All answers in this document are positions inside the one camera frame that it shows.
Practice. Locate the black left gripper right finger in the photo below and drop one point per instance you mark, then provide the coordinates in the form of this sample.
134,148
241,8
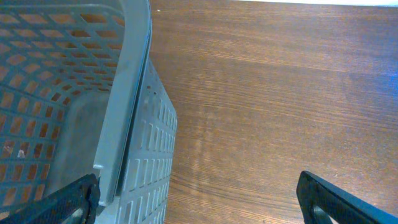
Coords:
323,202

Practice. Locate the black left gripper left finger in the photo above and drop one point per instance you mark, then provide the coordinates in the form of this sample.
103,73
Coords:
75,203

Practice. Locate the grey plastic mesh basket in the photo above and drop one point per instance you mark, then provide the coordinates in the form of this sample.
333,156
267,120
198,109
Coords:
80,95

